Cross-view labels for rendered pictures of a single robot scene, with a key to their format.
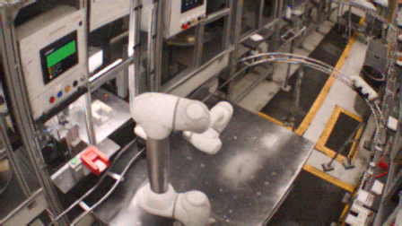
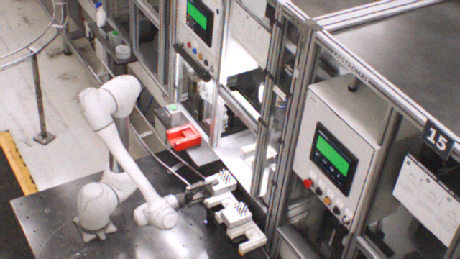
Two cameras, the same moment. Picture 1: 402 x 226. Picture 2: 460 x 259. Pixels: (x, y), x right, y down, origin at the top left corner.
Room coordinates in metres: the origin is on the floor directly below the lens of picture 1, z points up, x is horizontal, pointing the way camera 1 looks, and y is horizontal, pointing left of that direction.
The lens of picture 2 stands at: (2.62, -1.78, 3.29)
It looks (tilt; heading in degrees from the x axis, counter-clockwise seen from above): 40 degrees down; 113
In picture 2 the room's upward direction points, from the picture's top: 6 degrees clockwise
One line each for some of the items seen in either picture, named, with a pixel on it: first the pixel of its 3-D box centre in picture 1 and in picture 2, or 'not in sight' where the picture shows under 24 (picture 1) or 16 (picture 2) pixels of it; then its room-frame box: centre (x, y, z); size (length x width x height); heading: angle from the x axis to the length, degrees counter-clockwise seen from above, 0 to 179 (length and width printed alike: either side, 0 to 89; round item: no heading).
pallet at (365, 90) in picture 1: (362, 89); not in sight; (2.60, -1.57, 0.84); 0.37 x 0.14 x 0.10; 26
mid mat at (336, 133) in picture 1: (344, 133); not in sight; (2.90, -1.70, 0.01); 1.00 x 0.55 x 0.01; 148
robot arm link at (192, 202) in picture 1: (193, 207); (94, 203); (1.17, -0.01, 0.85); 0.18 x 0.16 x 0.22; 82
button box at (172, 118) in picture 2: (75, 168); (174, 115); (1.22, 0.68, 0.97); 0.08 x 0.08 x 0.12; 58
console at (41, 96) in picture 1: (46, 57); (217, 16); (1.38, 0.83, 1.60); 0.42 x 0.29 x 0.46; 148
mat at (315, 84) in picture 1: (336, 44); not in sight; (5.40, -2.35, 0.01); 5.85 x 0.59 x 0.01; 148
